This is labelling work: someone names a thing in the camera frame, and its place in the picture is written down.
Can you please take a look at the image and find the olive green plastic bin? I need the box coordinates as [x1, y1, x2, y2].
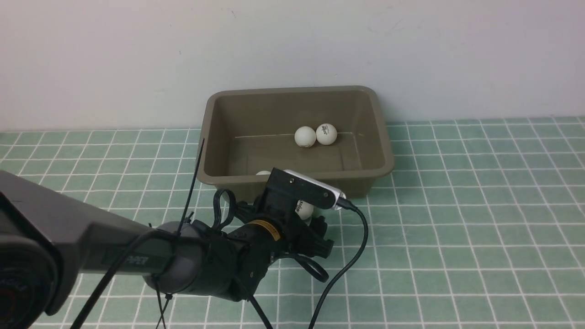
[197, 85, 395, 202]

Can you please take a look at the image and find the black robot arm image left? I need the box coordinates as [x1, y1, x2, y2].
[0, 168, 343, 329]

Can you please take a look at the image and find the black camera cable image left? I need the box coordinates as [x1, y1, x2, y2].
[212, 189, 368, 329]

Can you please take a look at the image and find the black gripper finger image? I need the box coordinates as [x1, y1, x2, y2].
[302, 235, 334, 259]
[308, 215, 328, 238]

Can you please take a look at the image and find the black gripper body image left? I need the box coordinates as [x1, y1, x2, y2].
[229, 202, 316, 266]

